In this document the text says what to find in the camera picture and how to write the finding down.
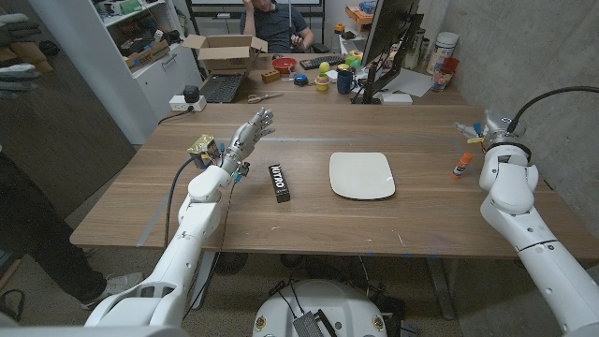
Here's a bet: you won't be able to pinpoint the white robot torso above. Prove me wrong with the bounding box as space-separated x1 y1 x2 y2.
252 279 388 337

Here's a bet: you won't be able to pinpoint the white square plate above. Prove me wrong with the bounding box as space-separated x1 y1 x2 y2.
329 152 397 201

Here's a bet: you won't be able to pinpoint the grey table leg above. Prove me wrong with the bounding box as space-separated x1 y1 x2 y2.
425 256 458 321
190 251 217 310

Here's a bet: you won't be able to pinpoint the black monitor stand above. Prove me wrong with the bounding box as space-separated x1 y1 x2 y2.
350 13 425 105

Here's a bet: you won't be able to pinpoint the open cardboard box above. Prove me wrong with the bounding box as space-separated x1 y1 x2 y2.
181 34 269 76

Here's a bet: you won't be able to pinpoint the white shelf cabinet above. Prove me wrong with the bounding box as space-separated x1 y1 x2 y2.
27 0 205 145

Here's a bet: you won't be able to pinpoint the white wipes canister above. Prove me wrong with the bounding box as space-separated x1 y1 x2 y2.
425 31 460 76

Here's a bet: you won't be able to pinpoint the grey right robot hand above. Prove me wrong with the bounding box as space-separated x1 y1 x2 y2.
452 110 529 150

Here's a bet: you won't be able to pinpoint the black computer monitor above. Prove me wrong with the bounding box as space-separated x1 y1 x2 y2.
360 0 421 66

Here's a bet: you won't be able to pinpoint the dark blue mug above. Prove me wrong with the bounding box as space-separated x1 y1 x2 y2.
336 69 358 95

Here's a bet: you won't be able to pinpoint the black Nutro box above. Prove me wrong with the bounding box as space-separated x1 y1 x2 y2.
268 163 292 204

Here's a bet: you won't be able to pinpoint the green yellow toy cups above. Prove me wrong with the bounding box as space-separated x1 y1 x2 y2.
344 49 365 71

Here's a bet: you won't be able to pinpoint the gold foil wrapped wrist camera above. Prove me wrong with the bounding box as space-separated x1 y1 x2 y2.
186 134 222 169

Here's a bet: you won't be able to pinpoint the white paper sheet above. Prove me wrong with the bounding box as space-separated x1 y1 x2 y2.
373 68 434 98

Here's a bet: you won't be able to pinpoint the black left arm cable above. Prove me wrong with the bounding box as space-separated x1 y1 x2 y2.
163 156 197 249

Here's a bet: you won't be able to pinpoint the orange capped glue stick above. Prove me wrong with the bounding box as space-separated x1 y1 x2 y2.
450 151 475 181

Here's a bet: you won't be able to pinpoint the small white flat box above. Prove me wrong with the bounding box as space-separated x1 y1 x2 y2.
380 92 414 106

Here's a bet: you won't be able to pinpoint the black laptop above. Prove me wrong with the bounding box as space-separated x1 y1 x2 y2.
199 49 261 104

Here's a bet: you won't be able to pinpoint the black keyboard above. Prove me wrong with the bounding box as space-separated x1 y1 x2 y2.
299 54 347 71

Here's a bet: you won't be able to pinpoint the yellow handled scissors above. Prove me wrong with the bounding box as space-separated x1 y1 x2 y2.
246 92 285 105

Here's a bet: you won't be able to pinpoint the white power strip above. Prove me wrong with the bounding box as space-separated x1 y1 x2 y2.
168 95 208 112

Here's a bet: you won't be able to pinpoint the seated person in dark shirt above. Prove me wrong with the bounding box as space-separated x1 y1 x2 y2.
240 0 315 54

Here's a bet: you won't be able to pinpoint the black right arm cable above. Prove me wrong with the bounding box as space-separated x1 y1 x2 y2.
507 85 599 135

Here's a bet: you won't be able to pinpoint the standing person in dark trousers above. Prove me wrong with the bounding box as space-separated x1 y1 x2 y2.
0 144 144 310

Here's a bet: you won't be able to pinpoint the red bowl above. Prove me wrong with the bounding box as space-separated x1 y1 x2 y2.
271 56 299 75

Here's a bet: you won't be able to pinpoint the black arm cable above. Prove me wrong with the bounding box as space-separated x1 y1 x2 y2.
163 156 197 249
507 85 599 135

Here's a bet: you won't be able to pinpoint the orange storage box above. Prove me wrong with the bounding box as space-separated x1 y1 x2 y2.
344 4 375 25

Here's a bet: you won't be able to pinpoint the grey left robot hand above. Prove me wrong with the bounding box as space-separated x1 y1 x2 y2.
219 107 277 176

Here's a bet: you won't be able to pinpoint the cardboard box with tools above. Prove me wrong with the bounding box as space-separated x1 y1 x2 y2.
124 39 171 71

